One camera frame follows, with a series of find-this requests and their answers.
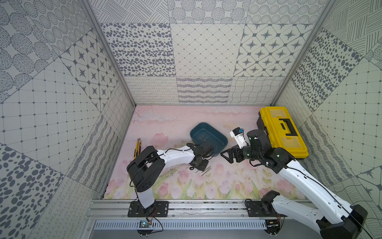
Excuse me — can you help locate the yellow black toolbox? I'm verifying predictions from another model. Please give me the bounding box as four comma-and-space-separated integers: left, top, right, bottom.
257, 107, 309, 159

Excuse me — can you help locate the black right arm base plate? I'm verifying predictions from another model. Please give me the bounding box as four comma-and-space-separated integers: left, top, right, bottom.
244, 199, 268, 217

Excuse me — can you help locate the white slotted cable duct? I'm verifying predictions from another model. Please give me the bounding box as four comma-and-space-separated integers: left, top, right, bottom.
94, 219, 267, 230

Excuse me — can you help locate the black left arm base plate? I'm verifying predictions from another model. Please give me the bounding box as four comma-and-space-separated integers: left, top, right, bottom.
128, 201, 169, 218

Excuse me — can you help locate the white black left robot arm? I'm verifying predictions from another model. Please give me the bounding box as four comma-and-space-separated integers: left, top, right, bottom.
126, 142, 214, 212

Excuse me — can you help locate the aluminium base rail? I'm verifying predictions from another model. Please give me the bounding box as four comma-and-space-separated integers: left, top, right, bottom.
85, 199, 287, 220

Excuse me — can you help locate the teal plastic storage box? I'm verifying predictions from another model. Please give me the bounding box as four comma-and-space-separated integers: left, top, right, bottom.
190, 122, 228, 156

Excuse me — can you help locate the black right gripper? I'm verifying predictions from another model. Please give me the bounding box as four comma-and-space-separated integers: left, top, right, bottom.
220, 143, 262, 164

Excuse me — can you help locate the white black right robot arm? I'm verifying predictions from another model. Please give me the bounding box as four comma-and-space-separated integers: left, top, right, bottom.
220, 127, 368, 239

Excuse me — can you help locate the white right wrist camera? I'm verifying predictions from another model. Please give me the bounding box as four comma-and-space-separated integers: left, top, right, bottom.
230, 127, 248, 149

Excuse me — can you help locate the yellow utility knife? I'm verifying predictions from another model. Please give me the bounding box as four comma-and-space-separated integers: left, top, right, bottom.
134, 138, 142, 158

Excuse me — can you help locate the small green circuit board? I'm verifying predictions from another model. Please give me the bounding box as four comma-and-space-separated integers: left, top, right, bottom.
139, 220, 151, 228

